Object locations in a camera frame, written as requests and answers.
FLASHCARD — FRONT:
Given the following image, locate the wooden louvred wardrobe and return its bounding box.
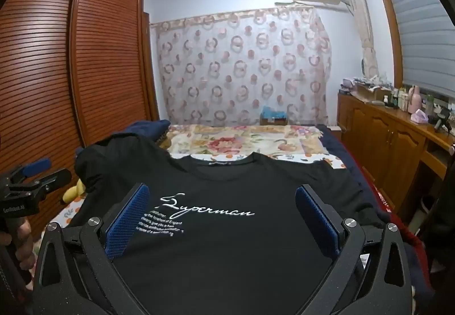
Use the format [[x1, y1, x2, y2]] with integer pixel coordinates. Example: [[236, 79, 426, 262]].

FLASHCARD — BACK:
[[0, 0, 160, 230]]

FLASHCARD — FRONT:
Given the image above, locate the pink bottle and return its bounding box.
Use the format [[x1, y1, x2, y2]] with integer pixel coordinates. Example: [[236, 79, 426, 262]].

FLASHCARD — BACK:
[[408, 85, 423, 114]]

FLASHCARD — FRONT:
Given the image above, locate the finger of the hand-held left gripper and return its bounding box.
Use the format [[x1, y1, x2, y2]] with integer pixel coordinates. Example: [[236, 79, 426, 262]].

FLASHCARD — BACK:
[[6, 158, 52, 185], [23, 169, 73, 199]]

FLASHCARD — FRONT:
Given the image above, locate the pink tissue pack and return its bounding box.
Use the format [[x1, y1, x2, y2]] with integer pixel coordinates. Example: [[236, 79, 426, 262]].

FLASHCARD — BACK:
[[410, 109, 431, 123]]

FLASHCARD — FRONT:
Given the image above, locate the person's left hand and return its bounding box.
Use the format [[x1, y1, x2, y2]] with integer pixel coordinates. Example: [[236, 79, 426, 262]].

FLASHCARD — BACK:
[[0, 219, 36, 276]]

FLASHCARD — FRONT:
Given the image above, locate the circle-print sheer curtain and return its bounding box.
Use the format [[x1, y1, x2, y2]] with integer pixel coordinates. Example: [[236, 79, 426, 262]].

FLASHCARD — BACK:
[[149, 6, 333, 127]]

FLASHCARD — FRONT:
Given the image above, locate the light blue cloth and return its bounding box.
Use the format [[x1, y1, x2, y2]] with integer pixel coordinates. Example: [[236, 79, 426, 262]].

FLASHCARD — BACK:
[[261, 106, 288, 118]]

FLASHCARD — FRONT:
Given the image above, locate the red cloth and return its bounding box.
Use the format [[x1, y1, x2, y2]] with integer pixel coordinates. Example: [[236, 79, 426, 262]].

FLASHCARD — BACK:
[[373, 190, 427, 255]]

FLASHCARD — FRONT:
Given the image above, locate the wooden window frame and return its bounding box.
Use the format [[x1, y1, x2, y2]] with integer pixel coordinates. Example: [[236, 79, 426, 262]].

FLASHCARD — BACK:
[[370, 0, 406, 88]]

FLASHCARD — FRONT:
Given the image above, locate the floral blanket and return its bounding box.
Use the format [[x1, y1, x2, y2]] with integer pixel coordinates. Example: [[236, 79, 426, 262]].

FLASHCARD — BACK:
[[165, 123, 347, 170]]

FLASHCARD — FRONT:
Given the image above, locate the row of toiletry bottles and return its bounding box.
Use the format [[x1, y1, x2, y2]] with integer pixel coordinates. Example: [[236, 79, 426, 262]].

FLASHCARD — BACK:
[[386, 87, 409, 112]]

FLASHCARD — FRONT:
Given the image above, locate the beige patterned window curtain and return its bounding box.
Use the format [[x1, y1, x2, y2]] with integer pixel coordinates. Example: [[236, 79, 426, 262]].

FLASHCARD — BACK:
[[339, 0, 379, 77]]

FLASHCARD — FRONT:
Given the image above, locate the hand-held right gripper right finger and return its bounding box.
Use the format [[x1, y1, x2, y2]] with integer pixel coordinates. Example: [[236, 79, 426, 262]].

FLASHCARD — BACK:
[[294, 184, 422, 315]]

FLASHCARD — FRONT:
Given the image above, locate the grey window blind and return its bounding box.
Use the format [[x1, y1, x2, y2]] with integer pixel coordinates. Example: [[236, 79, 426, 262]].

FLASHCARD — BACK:
[[377, 0, 455, 95]]

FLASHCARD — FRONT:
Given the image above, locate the yellow plush toy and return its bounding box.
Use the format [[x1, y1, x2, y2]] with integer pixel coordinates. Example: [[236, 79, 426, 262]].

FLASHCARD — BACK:
[[61, 180, 88, 205]]

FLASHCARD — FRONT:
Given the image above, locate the black printed t-shirt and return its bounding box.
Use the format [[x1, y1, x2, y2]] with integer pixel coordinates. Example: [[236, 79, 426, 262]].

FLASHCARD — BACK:
[[74, 135, 392, 315]]

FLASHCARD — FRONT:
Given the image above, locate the orange-print bedsheet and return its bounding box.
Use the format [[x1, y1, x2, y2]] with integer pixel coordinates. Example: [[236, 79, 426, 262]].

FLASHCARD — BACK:
[[51, 155, 347, 230]]

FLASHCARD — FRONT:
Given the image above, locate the wooden sideboard cabinet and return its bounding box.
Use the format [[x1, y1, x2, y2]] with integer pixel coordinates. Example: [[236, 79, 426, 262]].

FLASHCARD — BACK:
[[336, 91, 455, 195]]

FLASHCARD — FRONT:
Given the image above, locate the pile of assorted clutter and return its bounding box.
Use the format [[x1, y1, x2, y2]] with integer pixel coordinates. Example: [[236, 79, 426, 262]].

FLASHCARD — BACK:
[[341, 75, 392, 88]]

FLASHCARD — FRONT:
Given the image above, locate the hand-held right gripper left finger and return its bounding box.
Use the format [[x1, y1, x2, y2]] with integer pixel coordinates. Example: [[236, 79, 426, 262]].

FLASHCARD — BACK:
[[32, 183, 150, 315]]

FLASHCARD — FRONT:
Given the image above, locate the navy blue cushion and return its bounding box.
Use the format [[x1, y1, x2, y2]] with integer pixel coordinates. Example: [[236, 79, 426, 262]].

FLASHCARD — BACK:
[[126, 119, 171, 145]]

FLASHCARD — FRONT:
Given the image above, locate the open cardboard box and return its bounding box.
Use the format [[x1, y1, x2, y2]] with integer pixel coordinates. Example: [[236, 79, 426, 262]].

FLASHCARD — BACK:
[[355, 82, 392, 102]]

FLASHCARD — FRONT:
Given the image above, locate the white waste bin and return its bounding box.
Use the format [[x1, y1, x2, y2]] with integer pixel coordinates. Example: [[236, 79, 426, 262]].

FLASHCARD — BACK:
[[419, 195, 436, 221]]

